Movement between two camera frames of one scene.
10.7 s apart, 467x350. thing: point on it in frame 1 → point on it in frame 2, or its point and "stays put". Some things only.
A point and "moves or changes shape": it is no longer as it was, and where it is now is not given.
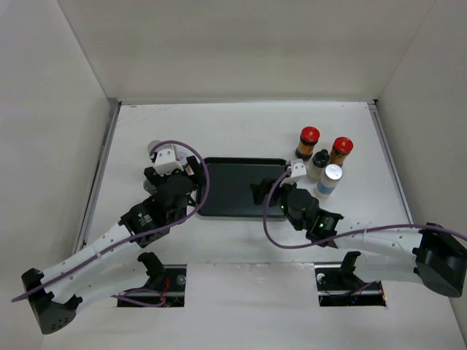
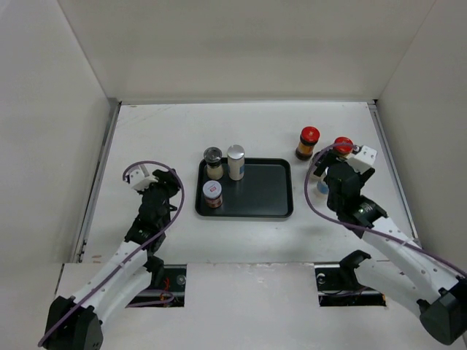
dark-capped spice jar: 149,187 moves or changes shape
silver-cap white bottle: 151,144 → 236,162
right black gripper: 259,190 → 330,157
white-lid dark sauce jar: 182,153 → 212,192
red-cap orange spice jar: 341,146 stays put
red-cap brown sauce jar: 309,136 stays put
